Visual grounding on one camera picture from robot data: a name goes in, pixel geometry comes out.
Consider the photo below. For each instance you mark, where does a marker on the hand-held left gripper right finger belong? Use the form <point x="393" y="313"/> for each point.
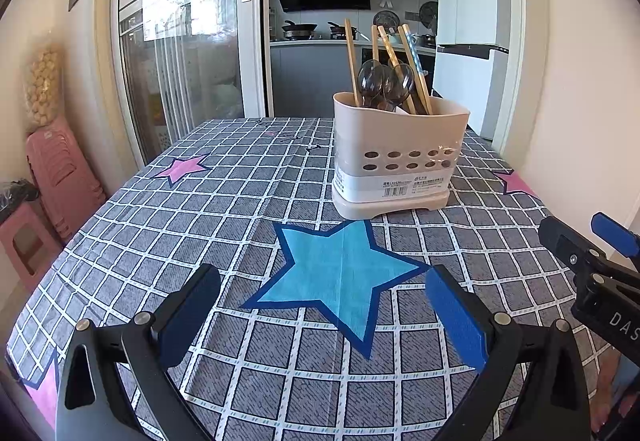
<point x="455" y="316"/>

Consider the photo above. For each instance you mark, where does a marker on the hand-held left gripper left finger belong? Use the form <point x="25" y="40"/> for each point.
<point x="192" y="311"/>

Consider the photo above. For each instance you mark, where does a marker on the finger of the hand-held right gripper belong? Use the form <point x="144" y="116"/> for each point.
<point x="565" y="241"/>
<point x="617" y="236"/>

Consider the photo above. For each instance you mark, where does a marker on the cream plastic utensil holder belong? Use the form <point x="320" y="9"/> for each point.
<point x="400" y="141"/>

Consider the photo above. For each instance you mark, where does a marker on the dark translucent spoon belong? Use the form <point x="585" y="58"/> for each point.
<point x="404" y="80"/>
<point x="372" y="78"/>

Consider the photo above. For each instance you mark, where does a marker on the blue floral chopstick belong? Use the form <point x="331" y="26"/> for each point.
<point x="412" y="48"/>

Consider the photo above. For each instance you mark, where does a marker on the bamboo chopstick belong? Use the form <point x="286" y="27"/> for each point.
<point x="375" y="41"/>
<point x="403" y="35"/>
<point x="350" y="51"/>
<point x="387" y="48"/>

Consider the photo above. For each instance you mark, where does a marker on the person's right hand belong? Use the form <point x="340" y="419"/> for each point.
<point x="607" y="391"/>

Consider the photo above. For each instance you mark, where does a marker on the grey checkered star tablecloth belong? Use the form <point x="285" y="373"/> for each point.
<point x="200" y="231"/>

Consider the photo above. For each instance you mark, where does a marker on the low pink stool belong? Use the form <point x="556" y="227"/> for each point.
<point x="30" y="246"/>

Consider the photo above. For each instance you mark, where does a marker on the stack of pink stools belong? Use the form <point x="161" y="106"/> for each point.
<point x="65" y="171"/>

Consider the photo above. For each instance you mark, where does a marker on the black plastic bag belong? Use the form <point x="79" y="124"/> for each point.
<point x="17" y="196"/>

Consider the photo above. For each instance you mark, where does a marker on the black built-in oven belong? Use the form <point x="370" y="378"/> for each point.
<point x="427" y="76"/>

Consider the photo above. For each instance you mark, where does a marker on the grey kitchen counter cabinet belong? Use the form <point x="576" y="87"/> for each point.
<point x="305" y="81"/>

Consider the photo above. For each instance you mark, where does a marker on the sliding glass door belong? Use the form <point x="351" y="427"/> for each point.
<point x="190" y="46"/>

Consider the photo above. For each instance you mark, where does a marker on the bag of yellow balls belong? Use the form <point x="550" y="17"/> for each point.
<point x="46" y="81"/>

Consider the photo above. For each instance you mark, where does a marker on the black frying pan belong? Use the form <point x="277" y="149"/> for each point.
<point x="300" y="27"/>
<point x="342" y="28"/>

